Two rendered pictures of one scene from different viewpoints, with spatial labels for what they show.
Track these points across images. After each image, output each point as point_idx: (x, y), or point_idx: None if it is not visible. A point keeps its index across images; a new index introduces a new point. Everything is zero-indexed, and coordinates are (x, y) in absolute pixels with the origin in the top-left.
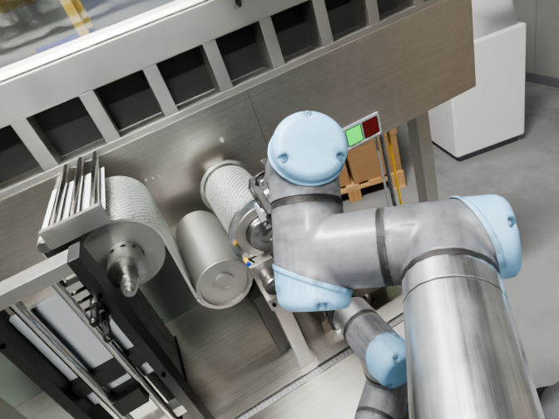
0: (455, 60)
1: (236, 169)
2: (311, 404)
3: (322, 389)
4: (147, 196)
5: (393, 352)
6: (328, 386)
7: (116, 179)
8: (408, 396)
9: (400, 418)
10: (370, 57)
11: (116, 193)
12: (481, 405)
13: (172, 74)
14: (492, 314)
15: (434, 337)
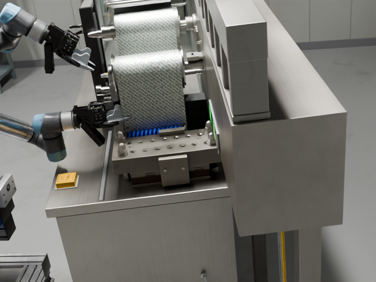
0: (231, 178)
1: (170, 56)
2: (93, 150)
3: (96, 154)
4: (156, 26)
5: (34, 116)
6: (95, 155)
7: (166, 10)
8: (44, 149)
9: (38, 142)
10: (215, 85)
11: (146, 12)
12: None
13: None
14: None
15: None
